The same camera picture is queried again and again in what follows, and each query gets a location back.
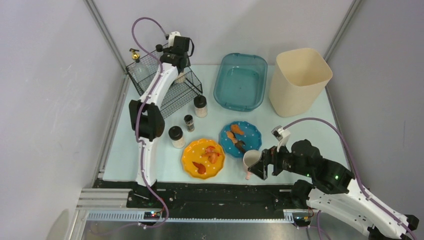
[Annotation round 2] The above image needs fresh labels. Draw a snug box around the salmon piece on blue plate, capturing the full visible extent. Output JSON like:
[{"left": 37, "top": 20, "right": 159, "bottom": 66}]
[{"left": 226, "top": 131, "right": 238, "bottom": 145}]

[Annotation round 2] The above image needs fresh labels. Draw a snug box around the small pepper shaker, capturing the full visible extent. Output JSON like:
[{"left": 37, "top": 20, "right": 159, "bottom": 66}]
[{"left": 183, "top": 114, "right": 195, "bottom": 132}]

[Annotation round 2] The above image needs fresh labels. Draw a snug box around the teal plastic tub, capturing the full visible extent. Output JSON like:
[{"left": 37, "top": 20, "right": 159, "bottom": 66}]
[{"left": 213, "top": 53, "right": 268, "bottom": 112}]

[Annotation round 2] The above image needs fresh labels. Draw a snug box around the shrimp piece lower orange plate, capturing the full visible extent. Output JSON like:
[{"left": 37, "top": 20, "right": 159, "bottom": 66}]
[{"left": 192, "top": 161, "right": 207, "bottom": 175}]

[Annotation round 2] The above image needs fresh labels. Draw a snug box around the black wire rack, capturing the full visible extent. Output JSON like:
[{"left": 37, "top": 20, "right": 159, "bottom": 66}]
[{"left": 126, "top": 50, "right": 203, "bottom": 118}]

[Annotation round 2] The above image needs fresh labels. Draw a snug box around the white spice jar black lid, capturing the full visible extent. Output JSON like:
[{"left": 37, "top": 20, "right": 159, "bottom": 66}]
[{"left": 168, "top": 126, "right": 186, "bottom": 149}]

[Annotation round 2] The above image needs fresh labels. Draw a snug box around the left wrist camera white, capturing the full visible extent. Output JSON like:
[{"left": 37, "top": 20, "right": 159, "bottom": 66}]
[{"left": 165, "top": 31, "right": 181, "bottom": 47}]

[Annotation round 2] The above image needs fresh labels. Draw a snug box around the shrimp piece orange plate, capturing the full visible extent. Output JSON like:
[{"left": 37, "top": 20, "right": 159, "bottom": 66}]
[
  {"left": 192, "top": 161, "right": 207, "bottom": 175},
  {"left": 201, "top": 146, "right": 221, "bottom": 164}
]

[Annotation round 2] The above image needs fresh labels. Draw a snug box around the aluminium frame post left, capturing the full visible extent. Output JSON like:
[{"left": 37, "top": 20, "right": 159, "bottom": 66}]
[{"left": 83, "top": 0, "right": 127, "bottom": 74}]

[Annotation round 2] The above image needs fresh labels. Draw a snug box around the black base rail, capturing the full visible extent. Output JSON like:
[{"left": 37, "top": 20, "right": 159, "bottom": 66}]
[{"left": 126, "top": 182, "right": 318, "bottom": 220}]

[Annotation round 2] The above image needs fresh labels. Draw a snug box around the orange food on blue plate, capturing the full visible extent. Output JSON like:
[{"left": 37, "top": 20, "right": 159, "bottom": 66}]
[{"left": 230, "top": 124, "right": 245, "bottom": 136}]

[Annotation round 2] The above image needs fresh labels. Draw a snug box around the aluminium frame post right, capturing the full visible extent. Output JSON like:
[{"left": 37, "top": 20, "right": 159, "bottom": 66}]
[{"left": 323, "top": 0, "right": 363, "bottom": 62}]

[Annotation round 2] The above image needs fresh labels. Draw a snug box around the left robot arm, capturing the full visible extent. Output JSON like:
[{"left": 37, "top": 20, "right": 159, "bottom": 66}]
[{"left": 129, "top": 31, "right": 194, "bottom": 187}]

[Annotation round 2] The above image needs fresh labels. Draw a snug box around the aluminium frame post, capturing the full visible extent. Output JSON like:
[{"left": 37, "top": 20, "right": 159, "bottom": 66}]
[
  {"left": 323, "top": 0, "right": 363, "bottom": 62},
  {"left": 83, "top": 0, "right": 127, "bottom": 74}
]

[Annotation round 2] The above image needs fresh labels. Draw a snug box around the dark food scrap blue plate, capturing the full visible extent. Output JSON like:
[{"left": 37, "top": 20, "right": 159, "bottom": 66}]
[{"left": 233, "top": 133, "right": 246, "bottom": 154}]

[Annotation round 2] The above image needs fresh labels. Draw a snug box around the dark sauce bottle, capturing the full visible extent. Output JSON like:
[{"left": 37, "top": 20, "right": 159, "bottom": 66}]
[{"left": 155, "top": 44, "right": 164, "bottom": 65}]

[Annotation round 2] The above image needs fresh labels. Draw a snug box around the orange dotted plate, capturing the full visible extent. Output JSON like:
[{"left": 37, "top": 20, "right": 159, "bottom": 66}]
[{"left": 181, "top": 138, "right": 226, "bottom": 180}]

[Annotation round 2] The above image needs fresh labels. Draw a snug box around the small black cap bottle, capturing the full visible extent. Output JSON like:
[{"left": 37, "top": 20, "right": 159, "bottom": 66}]
[{"left": 193, "top": 95, "right": 208, "bottom": 118}]

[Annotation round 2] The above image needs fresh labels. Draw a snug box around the glass bottle gold pump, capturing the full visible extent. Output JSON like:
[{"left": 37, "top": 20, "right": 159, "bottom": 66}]
[{"left": 127, "top": 48, "right": 150, "bottom": 96}]

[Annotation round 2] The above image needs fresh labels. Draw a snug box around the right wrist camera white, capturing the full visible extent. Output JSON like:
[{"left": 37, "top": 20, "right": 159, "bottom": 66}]
[{"left": 270, "top": 125, "right": 291, "bottom": 153}]

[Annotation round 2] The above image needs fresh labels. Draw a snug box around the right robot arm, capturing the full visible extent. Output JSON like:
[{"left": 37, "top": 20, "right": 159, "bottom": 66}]
[{"left": 248, "top": 139, "right": 419, "bottom": 240}]

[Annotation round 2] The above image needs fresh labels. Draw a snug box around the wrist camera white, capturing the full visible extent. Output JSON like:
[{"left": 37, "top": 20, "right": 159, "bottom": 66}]
[
  {"left": 270, "top": 125, "right": 291, "bottom": 153},
  {"left": 165, "top": 31, "right": 181, "bottom": 47}
]

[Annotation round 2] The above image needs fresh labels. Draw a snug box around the shrimp piece upper orange plate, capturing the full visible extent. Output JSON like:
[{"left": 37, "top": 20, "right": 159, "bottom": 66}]
[{"left": 201, "top": 146, "right": 221, "bottom": 164}]

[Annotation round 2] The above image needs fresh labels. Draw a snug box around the blue dotted plate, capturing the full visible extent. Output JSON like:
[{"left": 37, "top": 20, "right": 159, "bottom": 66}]
[{"left": 218, "top": 121, "right": 262, "bottom": 159}]

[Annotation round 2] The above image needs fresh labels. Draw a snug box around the cream waste bin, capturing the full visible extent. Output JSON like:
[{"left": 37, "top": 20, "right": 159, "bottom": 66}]
[{"left": 268, "top": 48, "right": 333, "bottom": 117}]

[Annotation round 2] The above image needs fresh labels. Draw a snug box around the pink white mug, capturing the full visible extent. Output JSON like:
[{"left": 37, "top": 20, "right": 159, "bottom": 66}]
[{"left": 242, "top": 149, "right": 262, "bottom": 180}]

